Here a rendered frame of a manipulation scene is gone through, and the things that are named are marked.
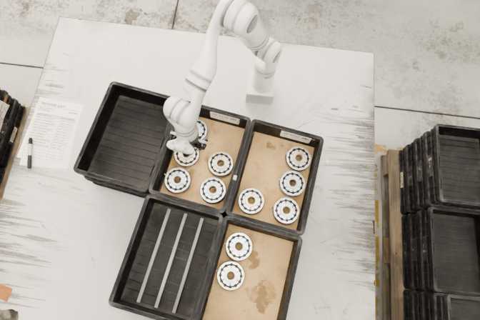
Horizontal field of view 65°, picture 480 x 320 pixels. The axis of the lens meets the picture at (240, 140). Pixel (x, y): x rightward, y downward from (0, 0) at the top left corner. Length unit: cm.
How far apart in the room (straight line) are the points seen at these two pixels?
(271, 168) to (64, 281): 94
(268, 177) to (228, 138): 24
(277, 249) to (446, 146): 114
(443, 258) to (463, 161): 51
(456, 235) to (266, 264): 113
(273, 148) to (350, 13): 172
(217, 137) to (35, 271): 91
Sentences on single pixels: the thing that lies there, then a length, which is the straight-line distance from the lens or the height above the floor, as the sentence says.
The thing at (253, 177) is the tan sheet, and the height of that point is 83.
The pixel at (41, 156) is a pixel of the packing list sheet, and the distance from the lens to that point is 190.
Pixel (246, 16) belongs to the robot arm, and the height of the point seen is 150.
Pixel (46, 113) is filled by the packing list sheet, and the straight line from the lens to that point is 196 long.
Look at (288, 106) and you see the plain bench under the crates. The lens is 182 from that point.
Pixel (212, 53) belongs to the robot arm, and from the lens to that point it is 109.
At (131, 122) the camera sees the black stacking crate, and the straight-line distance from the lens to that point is 168.
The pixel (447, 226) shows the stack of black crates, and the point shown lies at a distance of 228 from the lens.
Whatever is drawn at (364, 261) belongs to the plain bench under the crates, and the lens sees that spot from 174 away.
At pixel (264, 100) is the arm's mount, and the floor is 75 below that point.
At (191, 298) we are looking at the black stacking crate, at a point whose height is 83.
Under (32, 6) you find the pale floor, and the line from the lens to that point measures 328.
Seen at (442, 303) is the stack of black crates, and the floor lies 53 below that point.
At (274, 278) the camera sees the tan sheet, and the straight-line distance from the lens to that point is 152.
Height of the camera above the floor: 234
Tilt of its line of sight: 71 degrees down
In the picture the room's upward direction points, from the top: 6 degrees clockwise
